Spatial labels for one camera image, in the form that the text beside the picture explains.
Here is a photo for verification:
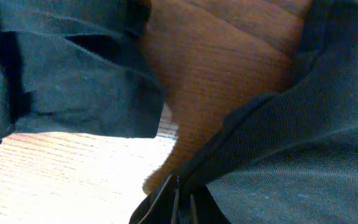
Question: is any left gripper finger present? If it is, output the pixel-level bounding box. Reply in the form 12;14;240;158
129;174;229;224

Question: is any black t-shirt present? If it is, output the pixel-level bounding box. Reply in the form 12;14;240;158
0;1;358;223

